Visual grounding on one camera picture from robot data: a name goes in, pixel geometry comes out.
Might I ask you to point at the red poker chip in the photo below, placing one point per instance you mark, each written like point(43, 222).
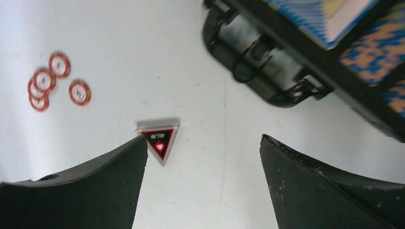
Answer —
point(43, 80)
point(79, 92)
point(59, 65)
point(40, 105)
point(34, 92)

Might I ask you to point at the blue orange chip stack row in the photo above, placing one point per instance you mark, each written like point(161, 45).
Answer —
point(380, 49)

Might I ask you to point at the black triangular all-in button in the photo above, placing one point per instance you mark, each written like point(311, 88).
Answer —
point(160, 135)

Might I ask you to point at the blue card deck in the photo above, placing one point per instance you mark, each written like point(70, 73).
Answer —
point(326, 22)

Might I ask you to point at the black poker set case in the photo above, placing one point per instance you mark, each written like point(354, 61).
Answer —
point(265, 51)

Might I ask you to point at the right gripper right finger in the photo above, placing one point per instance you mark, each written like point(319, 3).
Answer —
point(309, 194)

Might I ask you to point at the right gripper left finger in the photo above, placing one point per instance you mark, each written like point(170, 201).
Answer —
point(101, 193)

